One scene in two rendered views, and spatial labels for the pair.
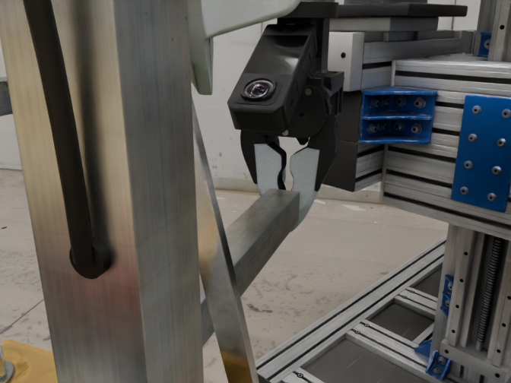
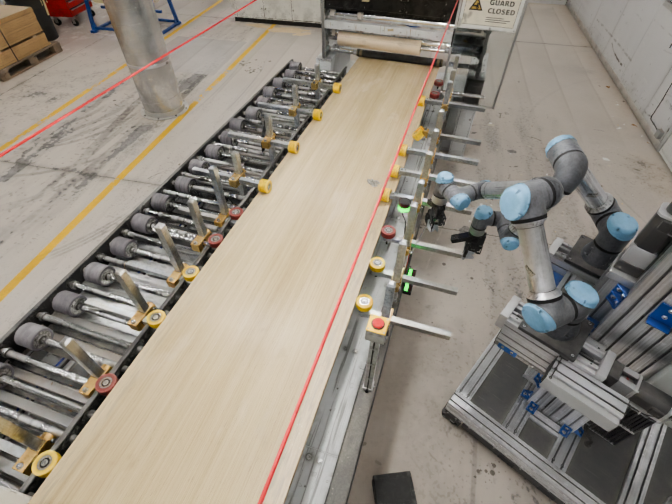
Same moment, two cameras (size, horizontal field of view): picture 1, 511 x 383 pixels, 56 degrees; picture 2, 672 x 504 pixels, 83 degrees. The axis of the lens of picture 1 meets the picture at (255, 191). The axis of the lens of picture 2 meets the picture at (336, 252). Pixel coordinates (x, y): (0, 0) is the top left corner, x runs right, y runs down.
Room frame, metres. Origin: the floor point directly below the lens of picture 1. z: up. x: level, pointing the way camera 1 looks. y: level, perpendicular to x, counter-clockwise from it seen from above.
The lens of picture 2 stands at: (-0.32, -1.38, 2.37)
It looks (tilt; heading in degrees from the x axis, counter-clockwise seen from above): 47 degrees down; 87
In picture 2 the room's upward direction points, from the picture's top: straight up
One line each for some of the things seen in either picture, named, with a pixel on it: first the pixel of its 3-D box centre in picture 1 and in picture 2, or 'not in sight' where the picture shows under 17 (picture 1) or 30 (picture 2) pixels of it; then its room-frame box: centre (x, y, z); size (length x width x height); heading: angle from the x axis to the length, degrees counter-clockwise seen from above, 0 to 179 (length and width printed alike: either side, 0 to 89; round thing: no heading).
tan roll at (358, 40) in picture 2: not in sight; (400, 45); (0.46, 2.44, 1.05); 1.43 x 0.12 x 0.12; 159
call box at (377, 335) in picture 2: not in sight; (377, 329); (-0.13, -0.67, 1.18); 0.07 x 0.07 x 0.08; 69
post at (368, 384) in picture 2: not in sight; (371, 363); (-0.13, -0.67, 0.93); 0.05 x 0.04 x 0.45; 69
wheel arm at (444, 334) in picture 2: not in sight; (403, 323); (0.05, -0.42, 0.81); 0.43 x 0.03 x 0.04; 159
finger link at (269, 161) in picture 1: (279, 179); not in sight; (0.46, -0.02, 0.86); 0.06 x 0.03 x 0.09; 159
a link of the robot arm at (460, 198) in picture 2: not in sight; (459, 196); (0.30, -0.07, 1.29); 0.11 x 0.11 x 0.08; 21
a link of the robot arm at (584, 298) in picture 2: not in sight; (574, 301); (0.61, -0.59, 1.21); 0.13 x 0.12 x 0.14; 21
